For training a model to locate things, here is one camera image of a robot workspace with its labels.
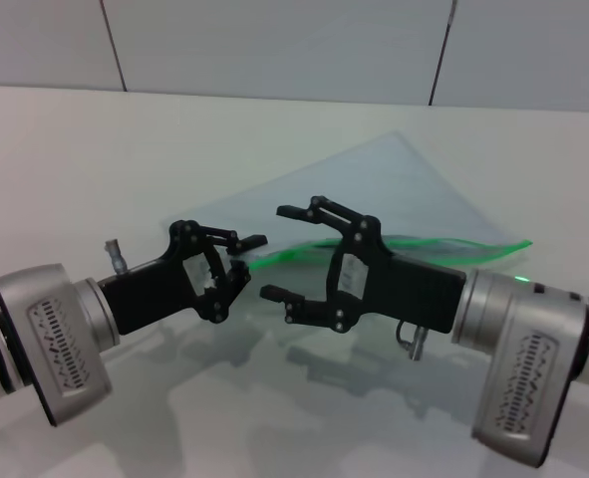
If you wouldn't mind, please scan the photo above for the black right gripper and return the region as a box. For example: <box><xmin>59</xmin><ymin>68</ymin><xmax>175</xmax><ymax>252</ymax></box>
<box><xmin>258</xmin><ymin>195</ymin><xmax>468</xmax><ymax>335</ymax></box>

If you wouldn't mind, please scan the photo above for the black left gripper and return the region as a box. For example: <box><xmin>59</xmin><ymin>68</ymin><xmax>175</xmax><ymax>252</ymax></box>
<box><xmin>99</xmin><ymin>219</ymin><xmax>269</xmax><ymax>337</ymax></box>

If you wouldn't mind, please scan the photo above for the clear green-zipper document bag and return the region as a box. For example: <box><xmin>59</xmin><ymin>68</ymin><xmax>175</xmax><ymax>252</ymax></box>
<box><xmin>158</xmin><ymin>129</ymin><xmax>533</xmax><ymax>345</ymax></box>

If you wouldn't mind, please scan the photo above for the silver cable plug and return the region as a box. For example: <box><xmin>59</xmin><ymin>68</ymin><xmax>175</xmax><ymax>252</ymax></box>
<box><xmin>105</xmin><ymin>238</ymin><xmax>129</xmax><ymax>275</ymax></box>
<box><xmin>396</xmin><ymin>321</ymin><xmax>431</xmax><ymax>361</ymax></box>

